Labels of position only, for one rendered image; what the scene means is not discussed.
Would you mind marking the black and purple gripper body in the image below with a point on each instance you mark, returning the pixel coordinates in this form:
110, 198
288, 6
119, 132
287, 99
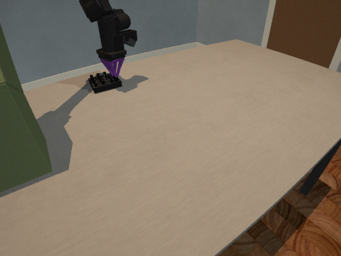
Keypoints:
107, 52

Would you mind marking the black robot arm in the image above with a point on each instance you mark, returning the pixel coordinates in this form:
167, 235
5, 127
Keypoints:
101, 11

